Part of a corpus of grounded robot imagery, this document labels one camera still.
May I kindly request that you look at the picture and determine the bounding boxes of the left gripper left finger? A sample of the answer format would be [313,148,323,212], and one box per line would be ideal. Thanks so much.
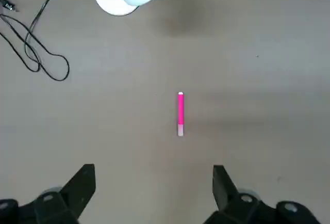
[0,164,96,224]

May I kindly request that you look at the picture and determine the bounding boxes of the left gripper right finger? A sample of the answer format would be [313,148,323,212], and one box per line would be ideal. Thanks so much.
[202,165,324,224]

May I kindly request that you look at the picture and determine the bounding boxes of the pink marker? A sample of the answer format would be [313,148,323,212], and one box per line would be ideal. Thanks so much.
[177,91,185,137]

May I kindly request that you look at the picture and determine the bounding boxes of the black lamp cable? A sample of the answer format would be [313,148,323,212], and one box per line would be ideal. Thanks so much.
[0,0,78,82]

